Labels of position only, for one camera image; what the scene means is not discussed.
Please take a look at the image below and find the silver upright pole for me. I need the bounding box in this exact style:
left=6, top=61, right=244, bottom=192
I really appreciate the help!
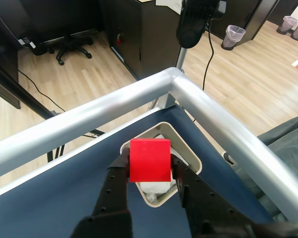
left=175, top=46, right=189, bottom=71

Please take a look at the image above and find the black hanging cable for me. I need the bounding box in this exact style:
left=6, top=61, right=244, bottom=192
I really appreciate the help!
left=202, top=18, right=215, bottom=91

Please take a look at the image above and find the dark cabinet with slot handle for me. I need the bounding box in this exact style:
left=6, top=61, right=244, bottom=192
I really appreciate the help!
left=99, top=0, right=183, bottom=80

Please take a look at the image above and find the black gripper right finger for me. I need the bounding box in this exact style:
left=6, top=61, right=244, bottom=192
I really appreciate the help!
left=170, top=153, right=254, bottom=238

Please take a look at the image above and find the black office chair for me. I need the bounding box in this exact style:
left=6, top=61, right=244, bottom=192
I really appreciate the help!
left=47, top=33, right=94, bottom=65

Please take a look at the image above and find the beige box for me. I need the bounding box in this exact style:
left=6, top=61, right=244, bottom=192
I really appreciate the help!
left=119, top=121, right=203, bottom=208

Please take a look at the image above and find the red cube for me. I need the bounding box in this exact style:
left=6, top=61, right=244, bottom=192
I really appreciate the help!
left=129, top=138, right=172, bottom=183

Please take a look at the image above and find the white paper sheet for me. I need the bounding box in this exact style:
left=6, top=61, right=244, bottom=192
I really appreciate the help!
left=155, top=0, right=183, bottom=12

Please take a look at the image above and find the black tripod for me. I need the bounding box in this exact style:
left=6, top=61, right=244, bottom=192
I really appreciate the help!
left=13, top=80, right=106, bottom=163

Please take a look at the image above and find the black desk panel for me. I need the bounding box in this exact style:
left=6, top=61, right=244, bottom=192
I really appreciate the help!
left=0, top=0, right=23, bottom=110

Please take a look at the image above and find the silver table frame rail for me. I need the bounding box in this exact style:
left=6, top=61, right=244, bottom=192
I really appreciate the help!
left=0, top=66, right=298, bottom=224

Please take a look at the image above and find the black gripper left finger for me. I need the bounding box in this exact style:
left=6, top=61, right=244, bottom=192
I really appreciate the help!
left=71, top=147, right=135, bottom=238

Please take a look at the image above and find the white tissue paper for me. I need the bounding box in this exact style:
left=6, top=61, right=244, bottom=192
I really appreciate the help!
left=139, top=133, right=189, bottom=202

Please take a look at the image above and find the person's leg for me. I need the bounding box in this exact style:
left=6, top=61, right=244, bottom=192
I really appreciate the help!
left=238, top=113, right=298, bottom=221

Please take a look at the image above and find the dark office cabinet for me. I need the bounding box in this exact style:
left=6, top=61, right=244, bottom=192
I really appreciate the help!
left=208, top=0, right=280, bottom=47

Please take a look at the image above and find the black floor cable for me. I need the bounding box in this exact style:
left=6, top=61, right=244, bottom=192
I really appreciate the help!
left=17, top=69, right=65, bottom=112

